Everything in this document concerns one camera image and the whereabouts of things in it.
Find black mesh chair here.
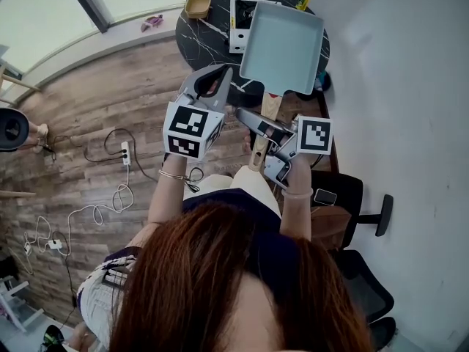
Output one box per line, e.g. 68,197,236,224
335,249,397,348

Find pink bangle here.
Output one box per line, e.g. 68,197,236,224
281,187,315,199

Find black office chair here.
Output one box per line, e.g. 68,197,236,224
310,169,395,249

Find black round stool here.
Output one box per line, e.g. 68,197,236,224
0,107,31,152

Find light blue square pan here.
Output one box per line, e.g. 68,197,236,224
239,0,325,174

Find white portable gas stove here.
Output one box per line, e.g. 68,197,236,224
229,0,283,54

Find gold bracelet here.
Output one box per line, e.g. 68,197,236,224
158,169,188,181

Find person's dark top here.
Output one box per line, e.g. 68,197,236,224
181,188,283,234

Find black marble round table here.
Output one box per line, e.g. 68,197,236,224
174,0,330,106

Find person's cream trousers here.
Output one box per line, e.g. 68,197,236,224
196,166,283,221

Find black smartphone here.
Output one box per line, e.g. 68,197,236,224
314,188,338,206

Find person's right forearm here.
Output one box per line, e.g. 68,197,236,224
278,155,315,242

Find purple toy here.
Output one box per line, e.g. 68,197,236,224
141,14,165,32

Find yellow square bowl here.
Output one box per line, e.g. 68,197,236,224
184,0,213,19

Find person's left forearm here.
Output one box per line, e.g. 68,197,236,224
147,152,191,229

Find white cable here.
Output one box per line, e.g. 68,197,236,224
67,164,135,236

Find black cable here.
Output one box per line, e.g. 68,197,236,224
36,128,164,183

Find white shelf rack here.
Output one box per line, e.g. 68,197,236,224
0,280,45,334

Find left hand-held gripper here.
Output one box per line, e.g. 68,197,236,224
163,64,235,160

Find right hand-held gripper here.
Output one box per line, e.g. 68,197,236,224
234,107,333,191

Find teal small object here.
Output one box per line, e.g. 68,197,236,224
314,70,333,92

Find brown bag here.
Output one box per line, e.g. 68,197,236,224
310,205,352,249

